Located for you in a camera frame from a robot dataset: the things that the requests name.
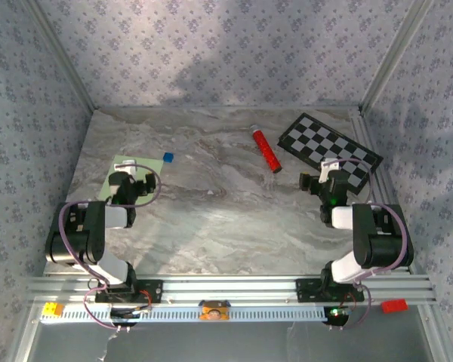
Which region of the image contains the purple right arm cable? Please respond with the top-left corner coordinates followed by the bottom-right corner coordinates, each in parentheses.
top-left (324, 158), bottom-right (408, 331)

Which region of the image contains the red glitter tube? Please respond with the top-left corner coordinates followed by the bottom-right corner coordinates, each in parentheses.
top-left (250, 125), bottom-right (282, 173)

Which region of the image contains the black and white checkerboard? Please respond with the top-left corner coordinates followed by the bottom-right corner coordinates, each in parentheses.
top-left (276, 112), bottom-right (384, 196)

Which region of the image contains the long aluminium mounting rail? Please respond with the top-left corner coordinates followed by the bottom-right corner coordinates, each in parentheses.
top-left (26, 275), bottom-right (437, 305)

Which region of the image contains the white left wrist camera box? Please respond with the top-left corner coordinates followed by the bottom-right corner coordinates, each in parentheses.
top-left (112, 159), bottom-right (139, 176)

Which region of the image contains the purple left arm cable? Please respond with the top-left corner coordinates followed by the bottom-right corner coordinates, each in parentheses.
top-left (58, 165), bottom-right (163, 333)

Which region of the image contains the aluminium side rail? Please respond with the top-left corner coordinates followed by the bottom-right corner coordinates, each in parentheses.
top-left (349, 112), bottom-right (417, 275)

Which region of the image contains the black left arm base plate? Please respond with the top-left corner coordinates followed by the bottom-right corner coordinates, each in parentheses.
top-left (94, 279), bottom-right (164, 304)

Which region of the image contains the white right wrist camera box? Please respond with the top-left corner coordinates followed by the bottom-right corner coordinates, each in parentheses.
top-left (319, 158), bottom-right (341, 184)

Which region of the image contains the red toy brick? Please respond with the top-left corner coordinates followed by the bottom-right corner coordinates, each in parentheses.
top-left (381, 298), bottom-right (409, 314)

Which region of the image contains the white slotted cable duct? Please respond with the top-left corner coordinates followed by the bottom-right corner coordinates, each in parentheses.
top-left (40, 304), bottom-right (328, 324)

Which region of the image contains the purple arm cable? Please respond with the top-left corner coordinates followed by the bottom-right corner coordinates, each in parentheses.
top-left (58, 165), bottom-right (163, 333)
top-left (324, 158), bottom-right (408, 331)

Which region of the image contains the light green paper sheet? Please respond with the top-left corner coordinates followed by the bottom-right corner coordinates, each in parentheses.
top-left (97, 155), bottom-right (164, 203)

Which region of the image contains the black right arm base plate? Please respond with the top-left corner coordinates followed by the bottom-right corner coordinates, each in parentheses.
top-left (295, 278), bottom-right (365, 303)

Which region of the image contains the grey metal panel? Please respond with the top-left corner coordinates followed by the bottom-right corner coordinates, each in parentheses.
top-left (13, 305), bottom-right (450, 362)

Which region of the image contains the aluminium frame post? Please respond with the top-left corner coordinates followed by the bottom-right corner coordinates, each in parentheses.
top-left (360, 0), bottom-right (435, 114)

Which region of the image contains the yellow toy brick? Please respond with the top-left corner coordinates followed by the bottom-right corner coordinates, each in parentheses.
top-left (42, 302), bottom-right (66, 317)

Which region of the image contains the orange clamp on rail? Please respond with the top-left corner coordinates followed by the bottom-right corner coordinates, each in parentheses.
top-left (198, 299), bottom-right (230, 322)

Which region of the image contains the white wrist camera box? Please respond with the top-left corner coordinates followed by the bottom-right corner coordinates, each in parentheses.
top-left (112, 159), bottom-right (139, 176)
top-left (319, 158), bottom-right (341, 184)

